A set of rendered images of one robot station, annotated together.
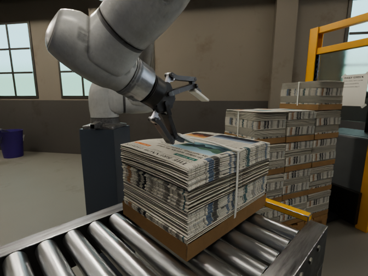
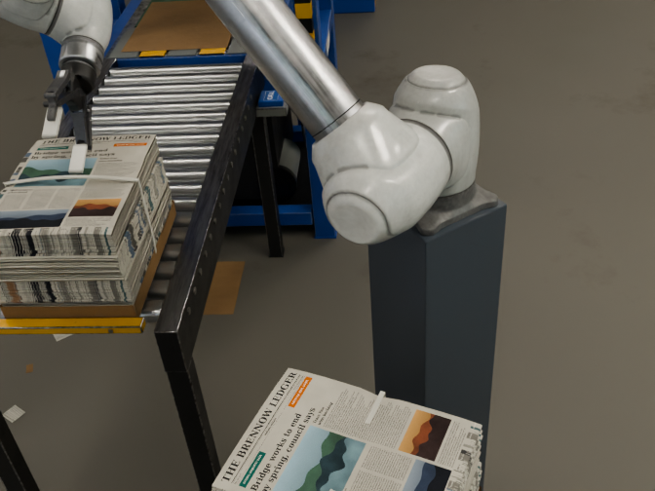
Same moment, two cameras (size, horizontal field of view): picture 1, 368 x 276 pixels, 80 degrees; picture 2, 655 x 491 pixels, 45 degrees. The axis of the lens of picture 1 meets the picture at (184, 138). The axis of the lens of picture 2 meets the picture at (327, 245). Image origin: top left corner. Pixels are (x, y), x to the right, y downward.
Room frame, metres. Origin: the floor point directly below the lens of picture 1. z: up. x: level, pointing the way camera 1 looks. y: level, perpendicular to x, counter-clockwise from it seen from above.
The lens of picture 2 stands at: (2.09, -0.54, 1.90)
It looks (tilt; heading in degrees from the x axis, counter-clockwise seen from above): 38 degrees down; 141
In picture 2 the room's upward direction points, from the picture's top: 5 degrees counter-clockwise
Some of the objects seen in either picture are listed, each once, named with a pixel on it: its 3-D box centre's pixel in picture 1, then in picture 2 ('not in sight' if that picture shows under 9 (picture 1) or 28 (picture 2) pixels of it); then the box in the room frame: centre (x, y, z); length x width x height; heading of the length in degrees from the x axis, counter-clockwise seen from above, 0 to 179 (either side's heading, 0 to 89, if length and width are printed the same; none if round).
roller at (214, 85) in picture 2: not in sight; (169, 91); (0.00, 0.58, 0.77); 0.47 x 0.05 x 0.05; 44
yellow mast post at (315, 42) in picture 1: (308, 119); not in sight; (2.40, -1.35, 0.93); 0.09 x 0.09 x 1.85; 23
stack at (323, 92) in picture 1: (303, 155); not in sight; (1.93, -1.08, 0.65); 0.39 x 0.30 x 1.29; 23
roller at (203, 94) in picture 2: not in sight; (164, 100); (0.04, 0.54, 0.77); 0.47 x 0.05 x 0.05; 44
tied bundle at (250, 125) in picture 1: (253, 125); not in sight; (1.71, -0.54, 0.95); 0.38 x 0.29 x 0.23; 22
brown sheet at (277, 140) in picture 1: (252, 136); not in sight; (1.71, -0.54, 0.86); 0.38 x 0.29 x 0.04; 22
